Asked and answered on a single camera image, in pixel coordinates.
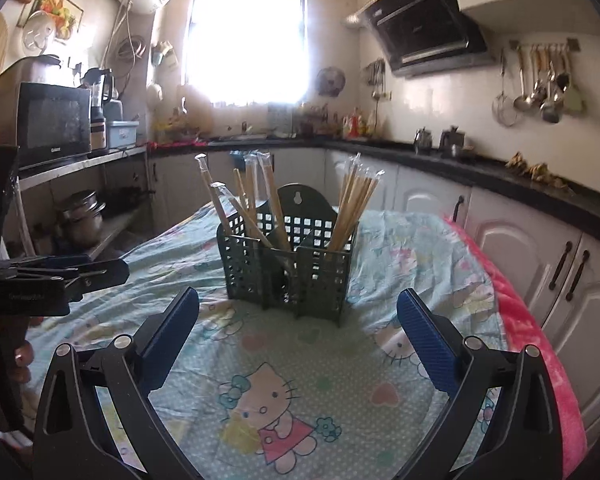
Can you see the row of hanging kitchen utensils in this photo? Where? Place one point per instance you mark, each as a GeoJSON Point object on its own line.
{"type": "Point", "coordinates": [550, 95]}

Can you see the set of bamboo chopsticks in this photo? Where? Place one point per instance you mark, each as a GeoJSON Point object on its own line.
{"type": "Point", "coordinates": [350, 205]}

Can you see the black kitchen countertop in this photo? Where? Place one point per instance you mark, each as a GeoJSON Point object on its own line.
{"type": "Point", "coordinates": [590, 210]}

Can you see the metal shelf rack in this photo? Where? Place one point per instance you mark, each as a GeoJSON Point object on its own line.
{"type": "Point", "coordinates": [105, 157]}

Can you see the fruit wall picture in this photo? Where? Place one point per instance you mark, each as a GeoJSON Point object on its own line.
{"type": "Point", "coordinates": [55, 7]}

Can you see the round glass lid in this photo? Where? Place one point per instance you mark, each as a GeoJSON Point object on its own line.
{"type": "Point", "coordinates": [37, 32]}

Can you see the cartoon cat printed tablecloth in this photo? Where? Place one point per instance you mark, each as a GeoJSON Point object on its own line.
{"type": "Point", "coordinates": [280, 340]}

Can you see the stack of steel pots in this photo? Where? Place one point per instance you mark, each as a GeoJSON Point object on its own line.
{"type": "Point", "coordinates": [80, 217]}

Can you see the person's left hand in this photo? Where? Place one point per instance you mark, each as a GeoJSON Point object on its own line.
{"type": "Point", "coordinates": [20, 365]}

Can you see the bright kitchen window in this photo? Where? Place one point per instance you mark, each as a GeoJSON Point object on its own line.
{"type": "Point", "coordinates": [245, 35]}

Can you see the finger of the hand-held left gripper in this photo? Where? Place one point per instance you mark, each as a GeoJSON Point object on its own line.
{"type": "Point", "coordinates": [107, 272]}
{"type": "Point", "coordinates": [67, 261]}

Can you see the dark bottle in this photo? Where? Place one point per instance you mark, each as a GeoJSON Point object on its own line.
{"type": "Point", "coordinates": [98, 132]}

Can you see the black blender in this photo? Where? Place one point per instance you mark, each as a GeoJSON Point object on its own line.
{"type": "Point", "coordinates": [99, 85]}

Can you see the grey-blue plastic box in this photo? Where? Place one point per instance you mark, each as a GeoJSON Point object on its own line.
{"type": "Point", "coordinates": [122, 135]}

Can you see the metal kettle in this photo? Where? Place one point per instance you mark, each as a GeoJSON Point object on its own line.
{"type": "Point", "coordinates": [423, 141]}

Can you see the pile of ginger roots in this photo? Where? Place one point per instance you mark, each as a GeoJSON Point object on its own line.
{"type": "Point", "coordinates": [537, 170]}

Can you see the metal bowl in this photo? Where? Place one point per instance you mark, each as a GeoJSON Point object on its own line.
{"type": "Point", "coordinates": [466, 154]}

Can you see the small grey drawer organizer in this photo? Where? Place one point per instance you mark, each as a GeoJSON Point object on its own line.
{"type": "Point", "coordinates": [280, 120]}

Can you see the small hanging metal tools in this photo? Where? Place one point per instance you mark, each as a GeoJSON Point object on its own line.
{"type": "Point", "coordinates": [376, 77]}

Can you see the pink blanket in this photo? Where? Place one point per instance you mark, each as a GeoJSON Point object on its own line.
{"type": "Point", "coordinates": [530, 320]}

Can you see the small wall fan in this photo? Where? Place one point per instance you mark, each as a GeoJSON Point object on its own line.
{"type": "Point", "coordinates": [330, 81]}

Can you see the dark green plastic utensil holder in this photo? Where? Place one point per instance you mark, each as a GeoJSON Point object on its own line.
{"type": "Point", "coordinates": [320, 270]}

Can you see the group of condiment bottles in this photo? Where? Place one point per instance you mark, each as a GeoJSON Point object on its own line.
{"type": "Point", "coordinates": [357, 125]}

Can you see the metal canister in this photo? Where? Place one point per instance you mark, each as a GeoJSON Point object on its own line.
{"type": "Point", "coordinates": [451, 141]}

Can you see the Hello Kitty tablecloth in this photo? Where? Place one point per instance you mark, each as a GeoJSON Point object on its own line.
{"type": "Point", "coordinates": [505, 240]}

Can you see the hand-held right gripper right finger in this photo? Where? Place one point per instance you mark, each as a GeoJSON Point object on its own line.
{"type": "Point", "coordinates": [427, 340]}

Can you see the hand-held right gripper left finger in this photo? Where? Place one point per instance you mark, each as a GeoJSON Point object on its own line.
{"type": "Point", "coordinates": [172, 335]}

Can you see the pale plastic container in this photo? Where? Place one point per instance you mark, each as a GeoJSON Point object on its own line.
{"type": "Point", "coordinates": [195, 110]}

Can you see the black range hood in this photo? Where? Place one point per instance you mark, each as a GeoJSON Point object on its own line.
{"type": "Point", "coordinates": [425, 30]}

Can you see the black microwave oven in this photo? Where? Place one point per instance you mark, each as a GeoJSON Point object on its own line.
{"type": "Point", "coordinates": [55, 120]}

